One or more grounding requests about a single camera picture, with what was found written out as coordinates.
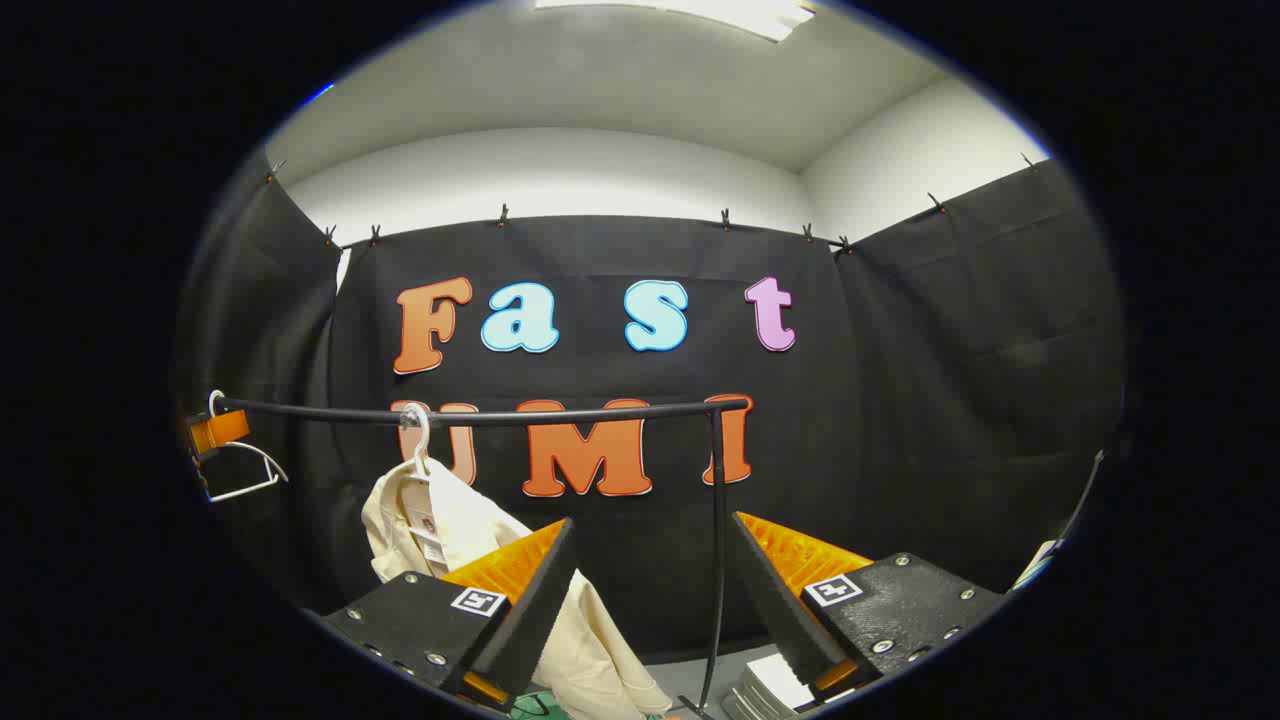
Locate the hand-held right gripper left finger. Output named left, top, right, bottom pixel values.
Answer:
left=320, top=517, right=578, bottom=709

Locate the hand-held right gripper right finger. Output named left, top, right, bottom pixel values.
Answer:
left=733, top=511, right=1006, bottom=702

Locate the green laundry hamper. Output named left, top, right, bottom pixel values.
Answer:
left=508, top=688, right=576, bottom=720

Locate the cream shirt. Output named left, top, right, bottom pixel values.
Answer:
left=362, top=458, right=673, bottom=718

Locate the white plastic hanger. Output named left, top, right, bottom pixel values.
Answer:
left=204, top=389, right=291, bottom=504
left=398, top=402, right=434, bottom=481

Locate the black clothes rack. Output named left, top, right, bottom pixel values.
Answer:
left=213, top=395, right=753, bottom=719

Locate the black backdrop cloth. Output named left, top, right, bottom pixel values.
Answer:
left=175, top=150, right=1126, bottom=663

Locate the row of black clips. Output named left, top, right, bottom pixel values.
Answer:
left=265, top=153, right=1041, bottom=257

